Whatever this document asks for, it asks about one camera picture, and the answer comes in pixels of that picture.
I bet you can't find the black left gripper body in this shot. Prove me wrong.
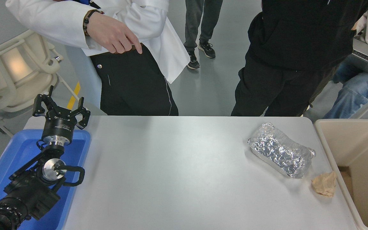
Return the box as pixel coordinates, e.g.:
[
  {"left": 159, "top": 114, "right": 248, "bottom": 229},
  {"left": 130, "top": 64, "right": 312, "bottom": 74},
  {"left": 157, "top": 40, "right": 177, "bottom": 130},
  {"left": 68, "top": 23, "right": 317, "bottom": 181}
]
[{"left": 42, "top": 109, "right": 75, "bottom": 138}]

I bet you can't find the person's hand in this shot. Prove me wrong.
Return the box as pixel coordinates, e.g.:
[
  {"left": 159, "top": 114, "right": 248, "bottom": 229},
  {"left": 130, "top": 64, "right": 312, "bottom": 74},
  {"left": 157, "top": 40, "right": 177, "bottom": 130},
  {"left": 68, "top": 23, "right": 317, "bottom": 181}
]
[{"left": 88, "top": 11, "right": 143, "bottom": 54}]

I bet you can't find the cream plastic chair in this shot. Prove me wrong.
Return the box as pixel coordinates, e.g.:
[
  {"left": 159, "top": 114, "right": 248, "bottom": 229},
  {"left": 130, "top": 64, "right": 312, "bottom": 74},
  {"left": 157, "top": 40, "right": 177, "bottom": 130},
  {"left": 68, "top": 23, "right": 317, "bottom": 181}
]
[{"left": 0, "top": 29, "right": 80, "bottom": 137}]

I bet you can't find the large pale bin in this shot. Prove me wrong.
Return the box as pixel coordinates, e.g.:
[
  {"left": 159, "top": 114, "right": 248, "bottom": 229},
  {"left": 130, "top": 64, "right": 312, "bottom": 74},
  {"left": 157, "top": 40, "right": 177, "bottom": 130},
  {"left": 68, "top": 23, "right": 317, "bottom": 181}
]
[{"left": 314, "top": 119, "right": 368, "bottom": 230}]

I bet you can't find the blue plastic tray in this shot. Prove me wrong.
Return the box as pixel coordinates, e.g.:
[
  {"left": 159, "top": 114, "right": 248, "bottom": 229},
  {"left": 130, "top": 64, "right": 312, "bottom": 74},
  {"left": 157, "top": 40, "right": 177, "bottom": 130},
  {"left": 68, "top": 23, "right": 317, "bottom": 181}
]
[{"left": 0, "top": 129, "right": 91, "bottom": 230}]

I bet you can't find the person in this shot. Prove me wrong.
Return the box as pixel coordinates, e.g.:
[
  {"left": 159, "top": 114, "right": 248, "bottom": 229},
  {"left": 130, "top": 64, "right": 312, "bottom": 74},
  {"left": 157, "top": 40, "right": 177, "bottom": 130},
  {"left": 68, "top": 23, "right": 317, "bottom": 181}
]
[
  {"left": 323, "top": 5, "right": 368, "bottom": 119},
  {"left": 184, "top": 0, "right": 223, "bottom": 70},
  {"left": 231, "top": 0, "right": 368, "bottom": 117},
  {"left": 5, "top": 0, "right": 191, "bottom": 116}
]

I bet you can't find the crumpled tan paper ball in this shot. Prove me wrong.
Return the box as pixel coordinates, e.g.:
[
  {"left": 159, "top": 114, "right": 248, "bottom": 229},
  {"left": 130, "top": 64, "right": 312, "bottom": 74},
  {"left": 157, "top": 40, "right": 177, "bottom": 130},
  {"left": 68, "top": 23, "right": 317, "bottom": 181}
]
[{"left": 311, "top": 171, "right": 338, "bottom": 197}]

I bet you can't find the crumpled foil tray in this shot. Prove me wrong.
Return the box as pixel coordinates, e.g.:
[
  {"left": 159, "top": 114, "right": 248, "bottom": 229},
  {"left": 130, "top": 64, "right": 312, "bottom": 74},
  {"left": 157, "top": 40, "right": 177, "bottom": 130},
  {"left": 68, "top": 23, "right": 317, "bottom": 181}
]
[{"left": 247, "top": 122, "right": 316, "bottom": 179}]

